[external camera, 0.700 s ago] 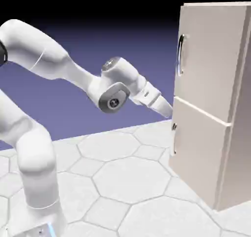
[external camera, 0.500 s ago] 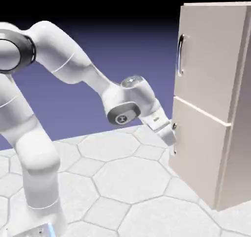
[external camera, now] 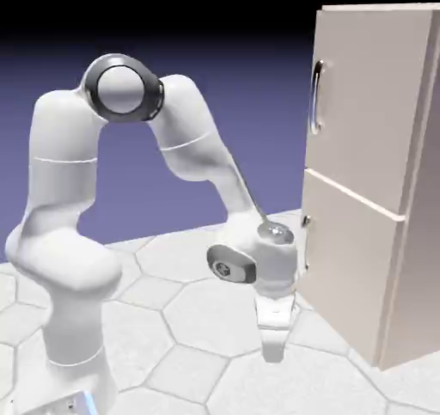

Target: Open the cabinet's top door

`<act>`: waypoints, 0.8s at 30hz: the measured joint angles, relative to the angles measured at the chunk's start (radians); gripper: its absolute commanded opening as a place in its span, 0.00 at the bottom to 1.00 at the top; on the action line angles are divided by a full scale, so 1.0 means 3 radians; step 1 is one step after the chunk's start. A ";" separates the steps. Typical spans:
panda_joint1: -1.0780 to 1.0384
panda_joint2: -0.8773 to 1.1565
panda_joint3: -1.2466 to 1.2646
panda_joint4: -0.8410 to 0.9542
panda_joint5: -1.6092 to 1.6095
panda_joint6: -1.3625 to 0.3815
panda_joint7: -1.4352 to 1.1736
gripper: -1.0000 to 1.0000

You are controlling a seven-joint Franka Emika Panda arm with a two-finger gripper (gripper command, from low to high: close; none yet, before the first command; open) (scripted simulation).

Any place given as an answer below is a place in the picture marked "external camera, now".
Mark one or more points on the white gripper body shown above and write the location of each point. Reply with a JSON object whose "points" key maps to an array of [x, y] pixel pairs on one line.
{"points": [[274, 322]]}

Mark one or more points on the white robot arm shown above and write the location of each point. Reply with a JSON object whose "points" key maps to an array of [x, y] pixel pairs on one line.
{"points": [[65, 181]]}

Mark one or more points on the short beige cabinet door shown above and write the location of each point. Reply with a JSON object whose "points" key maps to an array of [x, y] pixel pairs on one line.
{"points": [[347, 270]]}

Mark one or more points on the beige cabinet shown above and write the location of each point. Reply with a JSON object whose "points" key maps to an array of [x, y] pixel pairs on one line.
{"points": [[405, 215]]}

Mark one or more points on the tall beige cabinet door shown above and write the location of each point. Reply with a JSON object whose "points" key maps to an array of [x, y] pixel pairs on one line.
{"points": [[364, 105]]}

